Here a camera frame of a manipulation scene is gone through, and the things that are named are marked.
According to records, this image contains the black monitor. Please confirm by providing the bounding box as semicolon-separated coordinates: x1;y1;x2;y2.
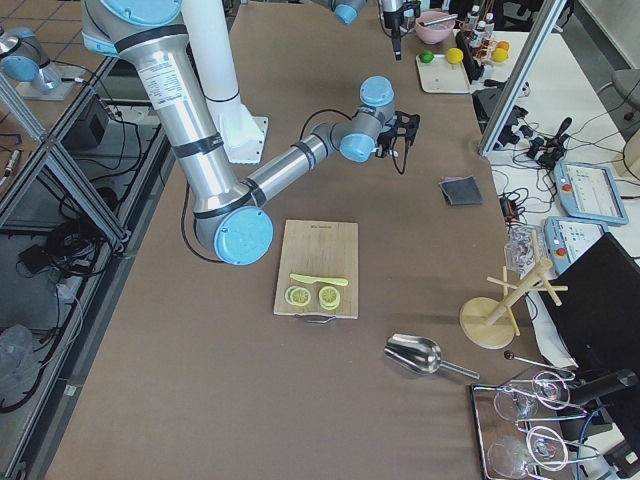
543;233;639;372

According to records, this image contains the bottle caddy with bottles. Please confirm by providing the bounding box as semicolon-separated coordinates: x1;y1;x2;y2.
455;5;495;82

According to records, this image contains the lower lemon slice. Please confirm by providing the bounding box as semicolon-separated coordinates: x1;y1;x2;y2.
284;285;311;307

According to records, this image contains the teach pendant lower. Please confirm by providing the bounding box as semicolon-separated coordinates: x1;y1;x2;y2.
544;216;609;275

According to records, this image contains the lower wine glass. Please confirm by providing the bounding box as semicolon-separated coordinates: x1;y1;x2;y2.
487;426;569;479

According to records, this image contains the grey folded cloth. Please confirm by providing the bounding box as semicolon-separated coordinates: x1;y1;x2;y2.
439;176;484;206

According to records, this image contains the wooden mug tree stand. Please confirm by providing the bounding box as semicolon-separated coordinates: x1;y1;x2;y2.
459;230;568;349

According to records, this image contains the aluminium frame post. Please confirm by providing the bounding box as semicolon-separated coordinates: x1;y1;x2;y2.
478;0;565;156

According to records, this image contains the wine glass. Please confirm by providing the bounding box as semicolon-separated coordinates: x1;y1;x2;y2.
487;426;569;479
493;370;570;421

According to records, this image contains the pink ribbed ice bowl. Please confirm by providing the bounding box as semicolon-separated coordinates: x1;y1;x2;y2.
415;11;456;45

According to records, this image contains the cream rabbit tray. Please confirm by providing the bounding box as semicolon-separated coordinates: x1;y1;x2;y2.
415;54;471;94

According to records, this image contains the upper wine glass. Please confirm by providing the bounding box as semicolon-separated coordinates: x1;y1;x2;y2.
493;370;570;421

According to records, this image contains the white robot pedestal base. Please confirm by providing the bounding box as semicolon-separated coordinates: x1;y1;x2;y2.
181;0;268;165

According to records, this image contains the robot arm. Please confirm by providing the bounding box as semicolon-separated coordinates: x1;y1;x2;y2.
315;0;421;61
81;1;419;265

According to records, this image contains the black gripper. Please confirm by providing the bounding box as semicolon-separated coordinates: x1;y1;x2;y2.
379;0;421;61
372;111;421;158

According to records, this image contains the teach pendant upper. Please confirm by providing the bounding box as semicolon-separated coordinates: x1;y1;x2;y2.
553;161;629;225

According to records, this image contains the lemon slice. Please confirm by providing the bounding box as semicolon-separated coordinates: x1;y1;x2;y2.
318;285;341;310
284;285;311;307

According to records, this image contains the steel ice scoop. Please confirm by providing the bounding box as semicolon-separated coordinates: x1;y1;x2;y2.
384;333;480;380

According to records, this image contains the yellow lemon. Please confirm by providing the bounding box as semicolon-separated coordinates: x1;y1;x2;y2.
445;48;464;65

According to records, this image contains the upper lemon slice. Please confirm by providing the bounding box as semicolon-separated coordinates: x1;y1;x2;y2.
318;285;341;310

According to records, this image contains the black glass rack tray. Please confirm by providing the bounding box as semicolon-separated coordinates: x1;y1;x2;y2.
471;385;600;479

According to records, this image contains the clear plastic bag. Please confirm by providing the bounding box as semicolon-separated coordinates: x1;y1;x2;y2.
504;225;546;276

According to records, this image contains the yellow plastic knife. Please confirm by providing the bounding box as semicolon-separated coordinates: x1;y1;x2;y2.
289;273;349;287

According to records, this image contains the green lime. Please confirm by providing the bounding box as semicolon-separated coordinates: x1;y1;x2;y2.
419;50;434;64

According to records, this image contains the bamboo cutting board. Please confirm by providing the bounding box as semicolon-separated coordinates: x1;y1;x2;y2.
273;220;359;319

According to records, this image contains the teach pendant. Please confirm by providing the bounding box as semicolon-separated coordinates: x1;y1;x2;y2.
544;216;609;275
553;161;629;225

